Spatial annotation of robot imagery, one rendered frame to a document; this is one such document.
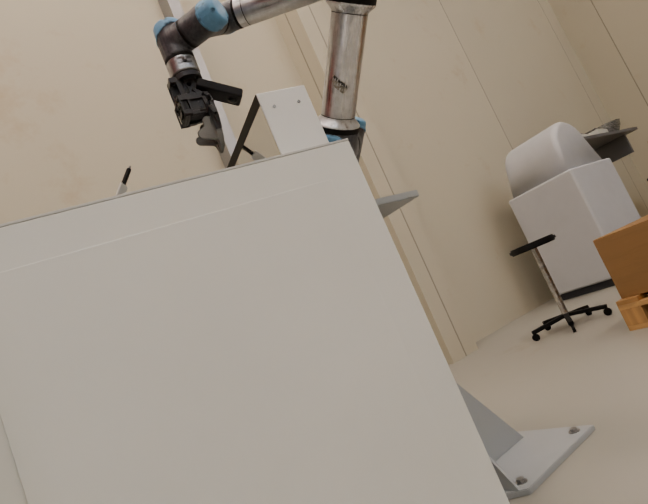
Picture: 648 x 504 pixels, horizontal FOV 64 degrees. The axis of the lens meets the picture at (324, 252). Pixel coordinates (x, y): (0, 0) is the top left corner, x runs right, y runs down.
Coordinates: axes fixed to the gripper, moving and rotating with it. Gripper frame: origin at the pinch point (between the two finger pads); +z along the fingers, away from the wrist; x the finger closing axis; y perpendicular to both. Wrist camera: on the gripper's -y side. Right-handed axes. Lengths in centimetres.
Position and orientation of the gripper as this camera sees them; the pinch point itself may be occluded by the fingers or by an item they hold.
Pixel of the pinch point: (223, 147)
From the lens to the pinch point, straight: 132.5
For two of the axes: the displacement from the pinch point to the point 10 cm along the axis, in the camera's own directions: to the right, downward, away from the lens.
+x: 3.5, -2.9, -8.9
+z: 3.8, 9.1, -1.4
